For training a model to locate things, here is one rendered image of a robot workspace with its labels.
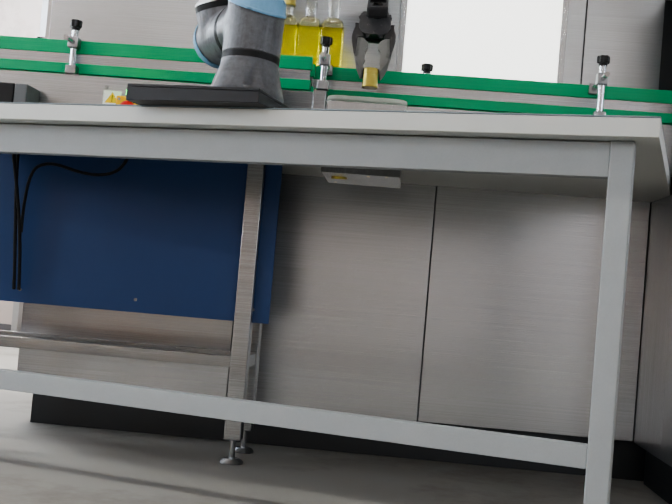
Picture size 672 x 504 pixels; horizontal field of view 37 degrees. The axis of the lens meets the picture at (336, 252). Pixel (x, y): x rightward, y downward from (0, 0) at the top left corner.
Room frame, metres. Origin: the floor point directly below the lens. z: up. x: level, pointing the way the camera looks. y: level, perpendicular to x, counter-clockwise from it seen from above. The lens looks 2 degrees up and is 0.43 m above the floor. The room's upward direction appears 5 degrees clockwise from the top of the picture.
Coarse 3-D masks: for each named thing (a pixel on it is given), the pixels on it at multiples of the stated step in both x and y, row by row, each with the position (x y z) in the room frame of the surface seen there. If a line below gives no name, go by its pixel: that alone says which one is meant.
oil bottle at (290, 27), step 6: (288, 18) 2.48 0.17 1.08; (294, 18) 2.49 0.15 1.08; (288, 24) 2.48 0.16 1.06; (294, 24) 2.48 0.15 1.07; (288, 30) 2.48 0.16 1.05; (294, 30) 2.48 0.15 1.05; (288, 36) 2.48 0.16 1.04; (294, 36) 2.48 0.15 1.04; (282, 42) 2.48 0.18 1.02; (288, 42) 2.48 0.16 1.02; (294, 42) 2.48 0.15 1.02; (282, 48) 2.48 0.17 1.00; (288, 48) 2.48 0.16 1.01; (294, 48) 2.48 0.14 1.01; (282, 54) 2.48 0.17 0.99; (288, 54) 2.48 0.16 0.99; (294, 54) 2.48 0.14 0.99
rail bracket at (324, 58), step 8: (320, 40) 2.35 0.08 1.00; (328, 40) 2.34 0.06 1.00; (328, 48) 2.35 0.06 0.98; (320, 56) 2.34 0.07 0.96; (328, 56) 2.34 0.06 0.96; (320, 64) 2.34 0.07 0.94; (328, 64) 2.34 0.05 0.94; (320, 72) 2.35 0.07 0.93; (328, 72) 2.45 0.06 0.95; (320, 80) 2.35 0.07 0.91; (320, 88) 2.34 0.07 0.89
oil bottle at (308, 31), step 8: (312, 16) 2.49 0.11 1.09; (304, 24) 2.48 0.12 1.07; (312, 24) 2.48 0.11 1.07; (320, 24) 2.49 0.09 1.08; (304, 32) 2.48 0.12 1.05; (312, 32) 2.48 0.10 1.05; (296, 40) 2.48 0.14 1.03; (304, 40) 2.48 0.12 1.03; (312, 40) 2.48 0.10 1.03; (296, 48) 2.48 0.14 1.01; (304, 48) 2.48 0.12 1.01; (312, 48) 2.48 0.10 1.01; (312, 56) 2.48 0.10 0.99
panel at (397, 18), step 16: (304, 0) 2.63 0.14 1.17; (320, 0) 2.63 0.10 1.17; (352, 0) 2.62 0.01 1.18; (400, 0) 2.61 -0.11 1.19; (304, 16) 2.63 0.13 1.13; (320, 16) 2.62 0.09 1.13; (352, 16) 2.62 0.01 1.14; (400, 16) 2.61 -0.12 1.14; (352, 32) 2.62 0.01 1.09; (400, 32) 2.61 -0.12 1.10; (560, 32) 2.58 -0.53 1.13; (352, 48) 2.62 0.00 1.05; (368, 48) 2.62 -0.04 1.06; (400, 48) 2.61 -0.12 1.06; (560, 48) 2.58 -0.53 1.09; (352, 64) 2.62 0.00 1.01; (368, 64) 2.62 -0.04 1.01; (400, 64) 2.61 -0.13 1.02; (560, 64) 2.58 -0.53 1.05; (560, 80) 2.58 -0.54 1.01
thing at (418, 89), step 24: (336, 72) 2.46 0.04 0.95; (408, 72) 2.45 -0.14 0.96; (360, 96) 2.45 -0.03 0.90; (384, 96) 2.45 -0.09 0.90; (408, 96) 2.45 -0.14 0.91; (432, 96) 2.44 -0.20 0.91; (456, 96) 2.44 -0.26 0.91; (480, 96) 2.44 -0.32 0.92; (504, 96) 2.43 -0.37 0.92; (528, 96) 2.43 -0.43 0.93; (552, 96) 2.42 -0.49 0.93; (576, 96) 2.42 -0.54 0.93; (624, 96) 2.41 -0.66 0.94; (648, 96) 2.41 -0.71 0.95
